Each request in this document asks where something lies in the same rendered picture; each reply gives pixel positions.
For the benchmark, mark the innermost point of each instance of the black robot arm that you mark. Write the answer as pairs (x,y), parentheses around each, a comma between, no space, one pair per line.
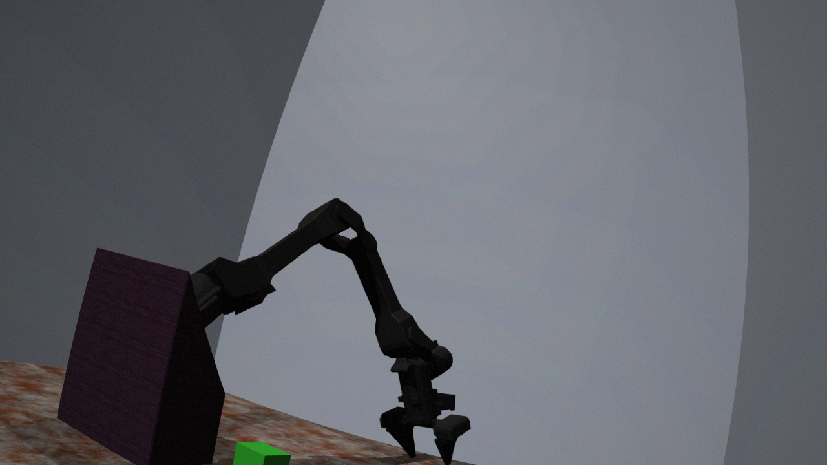
(225,286)

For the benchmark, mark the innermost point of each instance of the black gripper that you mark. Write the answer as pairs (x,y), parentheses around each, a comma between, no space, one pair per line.
(419,410)

